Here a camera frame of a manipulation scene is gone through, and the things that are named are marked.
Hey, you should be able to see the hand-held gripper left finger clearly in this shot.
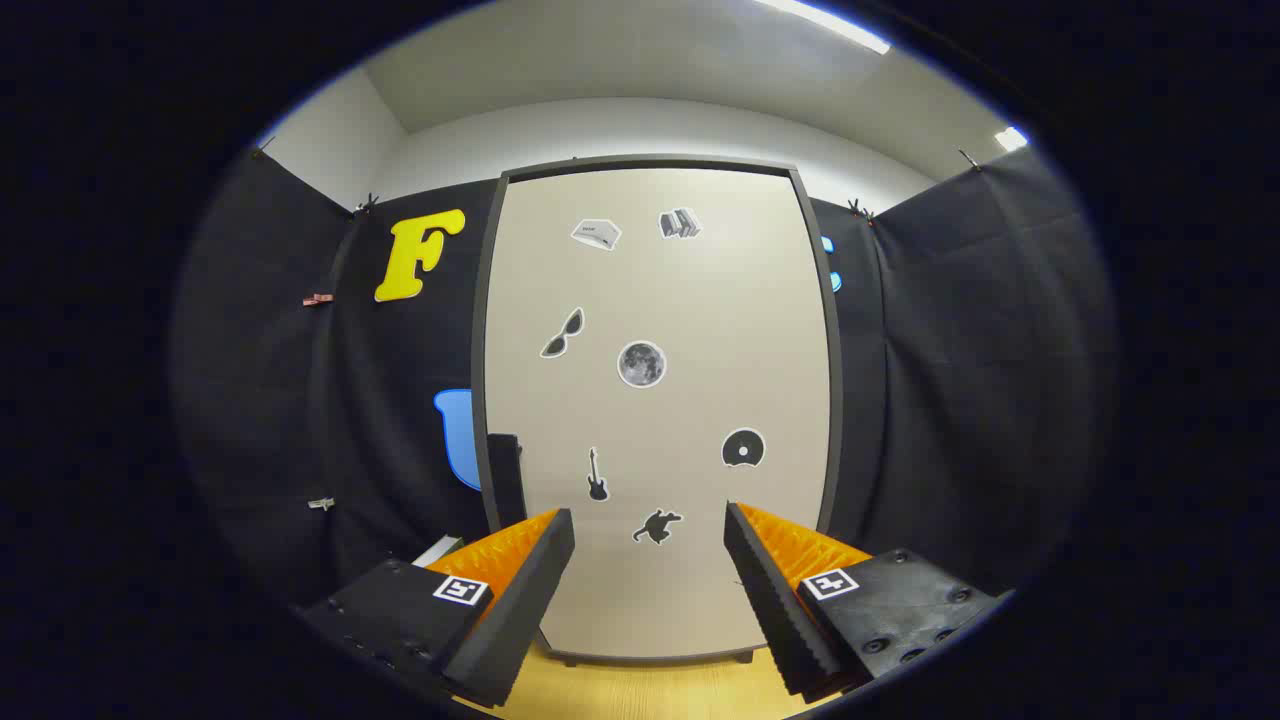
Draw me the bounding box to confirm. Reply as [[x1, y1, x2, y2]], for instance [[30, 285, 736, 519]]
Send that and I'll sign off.
[[298, 507, 577, 708]]

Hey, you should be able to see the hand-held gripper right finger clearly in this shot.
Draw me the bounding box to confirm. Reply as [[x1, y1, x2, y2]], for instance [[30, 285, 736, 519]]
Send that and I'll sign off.
[[723, 501, 1009, 703]]

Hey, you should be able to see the black door handle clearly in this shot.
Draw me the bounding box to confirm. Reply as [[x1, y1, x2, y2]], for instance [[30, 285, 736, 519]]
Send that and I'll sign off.
[[487, 433, 528, 531]]

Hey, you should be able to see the beige cabinet door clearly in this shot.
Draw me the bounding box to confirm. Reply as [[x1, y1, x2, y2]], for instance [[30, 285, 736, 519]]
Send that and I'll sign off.
[[484, 166, 833, 661]]

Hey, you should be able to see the dark grey framed cabinet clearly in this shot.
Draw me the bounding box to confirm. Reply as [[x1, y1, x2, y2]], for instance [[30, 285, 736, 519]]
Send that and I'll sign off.
[[470, 155, 846, 666]]

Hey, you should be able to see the black backdrop cloth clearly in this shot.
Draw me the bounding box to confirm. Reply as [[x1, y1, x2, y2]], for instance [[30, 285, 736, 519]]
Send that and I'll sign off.
[[170, 145, 1116, 611]]

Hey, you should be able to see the long ceiling light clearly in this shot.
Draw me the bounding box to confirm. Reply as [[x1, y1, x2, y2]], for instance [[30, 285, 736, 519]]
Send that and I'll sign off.
[[755, 0, 891, 56]]

